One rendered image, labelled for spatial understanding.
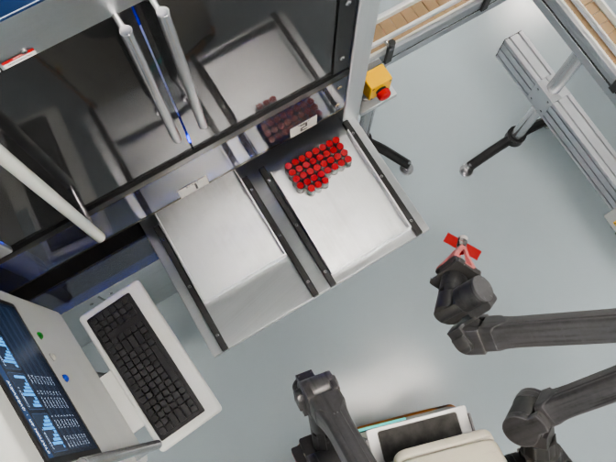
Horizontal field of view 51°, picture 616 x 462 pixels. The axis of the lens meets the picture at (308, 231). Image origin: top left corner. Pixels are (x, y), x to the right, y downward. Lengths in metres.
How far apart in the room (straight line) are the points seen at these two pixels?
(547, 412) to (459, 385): 1.32
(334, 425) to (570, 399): 0.47
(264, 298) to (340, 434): 0.69
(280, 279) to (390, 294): 0.98
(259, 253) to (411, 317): 1.05
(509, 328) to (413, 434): 0.43
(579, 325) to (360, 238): 0.75
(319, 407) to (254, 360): 1.44
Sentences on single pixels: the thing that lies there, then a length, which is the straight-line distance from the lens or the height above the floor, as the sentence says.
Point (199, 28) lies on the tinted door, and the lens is 1.21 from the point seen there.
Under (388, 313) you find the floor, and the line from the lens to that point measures 2.71.
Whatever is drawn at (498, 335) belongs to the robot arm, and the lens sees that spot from 1.37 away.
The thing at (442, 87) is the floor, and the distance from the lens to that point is 3.07.
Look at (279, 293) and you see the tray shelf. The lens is 1.81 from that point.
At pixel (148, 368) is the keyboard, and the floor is 0.83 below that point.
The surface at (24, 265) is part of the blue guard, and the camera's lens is 1.73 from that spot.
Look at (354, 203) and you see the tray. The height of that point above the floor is 0.88.
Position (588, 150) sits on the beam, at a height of 0.55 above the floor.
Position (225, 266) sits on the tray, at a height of 0.88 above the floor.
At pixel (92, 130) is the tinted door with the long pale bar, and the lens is 1.32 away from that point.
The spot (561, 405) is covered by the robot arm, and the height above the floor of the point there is 1.34.
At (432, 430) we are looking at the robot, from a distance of 1.66.
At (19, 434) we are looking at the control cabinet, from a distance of 1.24.
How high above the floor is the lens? 2.66
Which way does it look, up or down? 75 degrees down
